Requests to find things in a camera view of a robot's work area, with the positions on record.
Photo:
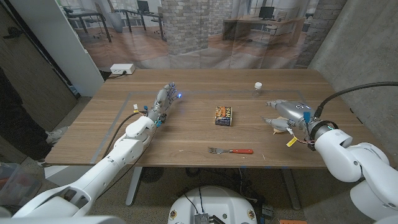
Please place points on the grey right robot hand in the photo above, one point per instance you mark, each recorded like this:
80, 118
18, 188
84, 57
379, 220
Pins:
292, 112

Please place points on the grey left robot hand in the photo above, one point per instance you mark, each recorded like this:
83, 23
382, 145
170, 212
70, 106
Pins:
161, 107

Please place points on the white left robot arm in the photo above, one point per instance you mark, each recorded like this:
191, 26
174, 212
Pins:
124, 152

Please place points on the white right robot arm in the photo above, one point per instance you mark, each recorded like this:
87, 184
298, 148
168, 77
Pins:
351, 155

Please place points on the blue spam can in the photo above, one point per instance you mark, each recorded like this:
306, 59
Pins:
223, 116

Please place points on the cream toy pear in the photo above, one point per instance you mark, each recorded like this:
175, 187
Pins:
277, 132

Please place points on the small clear bottle white cap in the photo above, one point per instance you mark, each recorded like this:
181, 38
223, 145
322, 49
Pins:
257, 88

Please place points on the white power strip box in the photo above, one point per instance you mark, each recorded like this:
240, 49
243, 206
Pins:
122, 68

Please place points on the round black fan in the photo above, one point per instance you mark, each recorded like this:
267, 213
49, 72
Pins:
151, 174

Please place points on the grey table leg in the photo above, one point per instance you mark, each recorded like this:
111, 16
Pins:
291, 189
133, 186

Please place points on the printed office backdrop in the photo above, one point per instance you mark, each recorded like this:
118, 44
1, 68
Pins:
186, 31

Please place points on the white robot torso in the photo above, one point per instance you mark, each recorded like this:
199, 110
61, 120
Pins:
214, 202

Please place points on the orange box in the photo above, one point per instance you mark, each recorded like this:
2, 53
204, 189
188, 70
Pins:
292, 222

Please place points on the person in dark clothes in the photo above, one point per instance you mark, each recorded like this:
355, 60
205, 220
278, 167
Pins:
15, 124

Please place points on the clear plastic bin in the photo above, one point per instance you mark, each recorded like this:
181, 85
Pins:
18, 185

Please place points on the white wall panel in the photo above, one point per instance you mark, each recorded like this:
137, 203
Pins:
62, 46

